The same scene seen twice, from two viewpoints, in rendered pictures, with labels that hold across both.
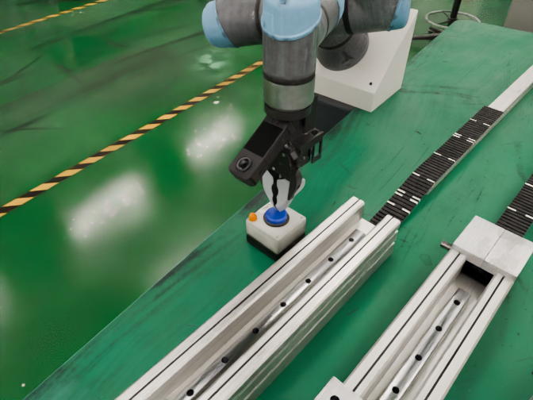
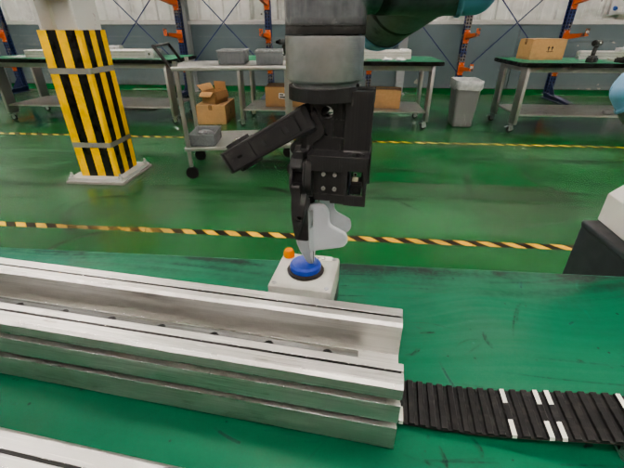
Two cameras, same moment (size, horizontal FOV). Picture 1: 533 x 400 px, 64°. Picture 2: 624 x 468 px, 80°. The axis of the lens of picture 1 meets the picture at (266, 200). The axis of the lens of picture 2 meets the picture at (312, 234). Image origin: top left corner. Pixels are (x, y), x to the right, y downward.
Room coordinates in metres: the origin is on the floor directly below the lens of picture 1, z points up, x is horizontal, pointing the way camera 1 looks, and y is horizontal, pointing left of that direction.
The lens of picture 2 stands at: (0.36, -0.36, 1.12)
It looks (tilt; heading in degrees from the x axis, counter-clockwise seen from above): 29 degrees down; 59
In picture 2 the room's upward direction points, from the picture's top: straight up
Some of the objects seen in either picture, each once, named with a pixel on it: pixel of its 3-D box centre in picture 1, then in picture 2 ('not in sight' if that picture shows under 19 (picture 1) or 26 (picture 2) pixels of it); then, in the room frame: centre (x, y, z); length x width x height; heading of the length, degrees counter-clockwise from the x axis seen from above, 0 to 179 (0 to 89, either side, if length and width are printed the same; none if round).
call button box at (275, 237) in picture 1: (279, 231); (304, 292); (0.56, -0.02, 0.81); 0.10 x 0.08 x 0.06; 47
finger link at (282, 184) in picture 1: (293, 190); (322, 237); (0.57, -0.05, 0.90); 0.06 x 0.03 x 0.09; 137
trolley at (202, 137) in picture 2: not in sight; (233, 110); (1.49, 2.78, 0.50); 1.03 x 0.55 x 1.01; 156
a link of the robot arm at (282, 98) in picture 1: (286, 88); (325, 61); (0.58, -0.03, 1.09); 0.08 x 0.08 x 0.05
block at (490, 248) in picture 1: (477, 259); not in sight; (0.47, -0.36, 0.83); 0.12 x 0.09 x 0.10; 47
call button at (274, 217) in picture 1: (276, 216); (305, 267); (0.56, -0.02, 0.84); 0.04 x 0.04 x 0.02
